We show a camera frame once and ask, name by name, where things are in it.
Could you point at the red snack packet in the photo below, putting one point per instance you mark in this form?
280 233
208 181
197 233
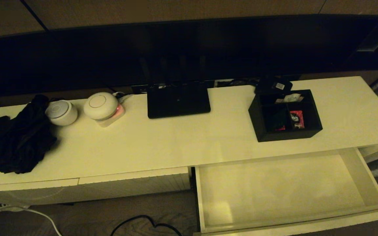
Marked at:
281 128

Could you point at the white paper scrap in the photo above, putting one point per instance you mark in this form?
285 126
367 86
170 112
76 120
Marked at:
290 98

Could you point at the white sneaker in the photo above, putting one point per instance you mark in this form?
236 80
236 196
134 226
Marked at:
8 206

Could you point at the black flat screen television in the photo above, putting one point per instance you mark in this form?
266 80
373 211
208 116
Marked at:
77 59

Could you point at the red snack packet face print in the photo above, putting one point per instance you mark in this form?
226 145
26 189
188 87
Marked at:
297 119

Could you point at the black crumpled cloth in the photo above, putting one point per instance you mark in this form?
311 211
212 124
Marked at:
21 141

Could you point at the white beadboard cabinet door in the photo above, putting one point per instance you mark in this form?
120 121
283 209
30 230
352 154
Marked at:
28 193

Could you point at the white TV cabinet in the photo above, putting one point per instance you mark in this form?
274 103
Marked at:
143 144

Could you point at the black set-top box white label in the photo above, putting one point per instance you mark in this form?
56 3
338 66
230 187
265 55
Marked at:
271 86

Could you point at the white dome shaped device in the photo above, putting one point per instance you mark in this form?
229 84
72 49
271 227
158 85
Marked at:
100 105

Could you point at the black compartment organizer box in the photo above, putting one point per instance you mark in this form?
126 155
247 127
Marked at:
287 135

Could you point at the dark wall frame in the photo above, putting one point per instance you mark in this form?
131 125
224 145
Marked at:
372 39

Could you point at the white pull-out drawer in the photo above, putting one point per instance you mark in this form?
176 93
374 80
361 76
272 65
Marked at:
274 190

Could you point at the black router with antennas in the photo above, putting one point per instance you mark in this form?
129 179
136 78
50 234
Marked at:
179 105

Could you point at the small white cylinder speaker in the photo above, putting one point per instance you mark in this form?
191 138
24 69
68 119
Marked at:
61 113

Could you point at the white base pink light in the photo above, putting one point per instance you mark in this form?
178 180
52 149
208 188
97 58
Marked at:
115 118

